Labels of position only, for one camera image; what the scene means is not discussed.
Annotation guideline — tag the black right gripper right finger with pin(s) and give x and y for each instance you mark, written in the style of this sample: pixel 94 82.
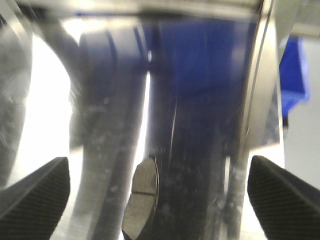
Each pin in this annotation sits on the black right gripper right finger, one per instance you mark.
pixel 286 207

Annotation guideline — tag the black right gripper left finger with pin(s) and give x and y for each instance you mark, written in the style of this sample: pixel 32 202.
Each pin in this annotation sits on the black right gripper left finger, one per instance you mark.
pixel 31 208

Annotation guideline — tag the grey brake pad middle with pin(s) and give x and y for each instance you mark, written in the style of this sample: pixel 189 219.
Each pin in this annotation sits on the grey brake pad middle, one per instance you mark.
pixel 143 201

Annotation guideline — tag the small blue bin under table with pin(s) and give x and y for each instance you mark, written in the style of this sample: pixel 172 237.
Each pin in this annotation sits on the small blue bin under table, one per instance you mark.
pixel 294 76

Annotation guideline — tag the stainless steel rack frame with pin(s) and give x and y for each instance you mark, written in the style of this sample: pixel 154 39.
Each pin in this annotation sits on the stainless steel rack frame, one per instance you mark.
pixel 276 21

